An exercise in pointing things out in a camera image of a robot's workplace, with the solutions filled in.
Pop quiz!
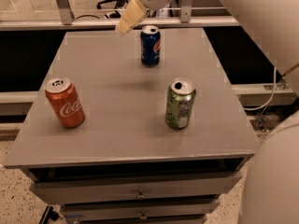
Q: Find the metal post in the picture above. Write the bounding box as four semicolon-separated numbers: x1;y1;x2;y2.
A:
55;0;75;25
179;0;192;23

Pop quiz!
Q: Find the blue pepsi can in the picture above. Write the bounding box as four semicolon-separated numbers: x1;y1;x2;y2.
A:
140;25;161;67

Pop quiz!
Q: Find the green soda can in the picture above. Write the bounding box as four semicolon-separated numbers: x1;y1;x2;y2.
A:
165;77;196;130

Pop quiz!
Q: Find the red coca-cola can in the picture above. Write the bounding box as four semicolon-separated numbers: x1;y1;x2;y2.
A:
45;77;85;128

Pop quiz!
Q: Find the grey drawer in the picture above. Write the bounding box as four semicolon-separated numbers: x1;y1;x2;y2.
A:
62;199;220;221
30;172;242;204

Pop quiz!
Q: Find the white cable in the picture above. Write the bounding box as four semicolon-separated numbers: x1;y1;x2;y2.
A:
242;66;278;112

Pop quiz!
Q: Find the grey drawer cabinet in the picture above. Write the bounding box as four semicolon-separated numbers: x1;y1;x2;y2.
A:
5;28;259;224

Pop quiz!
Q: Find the left metal post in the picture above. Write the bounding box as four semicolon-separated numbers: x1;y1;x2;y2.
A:
55;0;75;25

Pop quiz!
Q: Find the right metal post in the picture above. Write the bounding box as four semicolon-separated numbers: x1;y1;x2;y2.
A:
179;0;192;23

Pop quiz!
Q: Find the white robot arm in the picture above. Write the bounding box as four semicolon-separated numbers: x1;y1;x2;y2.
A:
116;0;299;224

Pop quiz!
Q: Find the metal floor bracket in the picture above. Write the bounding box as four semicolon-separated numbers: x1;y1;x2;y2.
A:
263;78;287;91

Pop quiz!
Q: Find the top grey drawer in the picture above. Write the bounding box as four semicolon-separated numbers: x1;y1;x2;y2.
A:
30;172;242;204

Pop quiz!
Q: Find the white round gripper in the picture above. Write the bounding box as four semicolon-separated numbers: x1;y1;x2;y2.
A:
115;0;172;36

